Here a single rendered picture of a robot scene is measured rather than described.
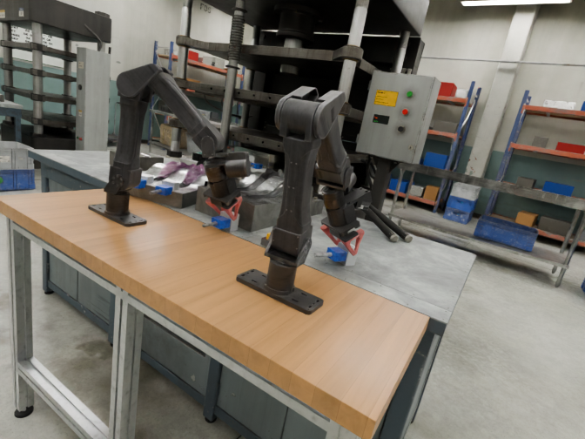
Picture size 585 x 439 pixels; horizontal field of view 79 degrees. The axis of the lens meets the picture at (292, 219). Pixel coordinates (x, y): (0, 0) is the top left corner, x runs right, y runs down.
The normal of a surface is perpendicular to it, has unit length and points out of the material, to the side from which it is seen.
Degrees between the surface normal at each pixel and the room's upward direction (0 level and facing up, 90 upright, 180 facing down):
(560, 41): 90
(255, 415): 90
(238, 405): 90
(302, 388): 90
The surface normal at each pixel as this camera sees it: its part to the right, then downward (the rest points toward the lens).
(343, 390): 0.18, -0.95
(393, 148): -0.53, 0.14
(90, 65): 0.78, 0.30
